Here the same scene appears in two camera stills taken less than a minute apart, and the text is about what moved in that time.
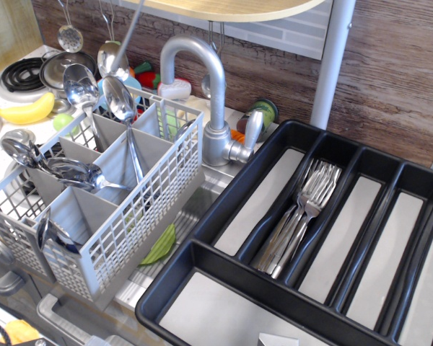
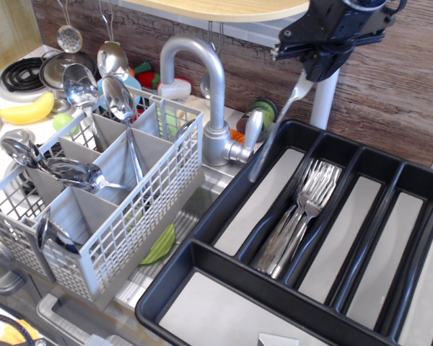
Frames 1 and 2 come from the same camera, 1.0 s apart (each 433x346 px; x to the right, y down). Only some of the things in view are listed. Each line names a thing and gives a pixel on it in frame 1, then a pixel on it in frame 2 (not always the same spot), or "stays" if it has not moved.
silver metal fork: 127,38 to 302,87
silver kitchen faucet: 218,148 stays
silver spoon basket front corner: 48,230 stays
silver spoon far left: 21,153 stays
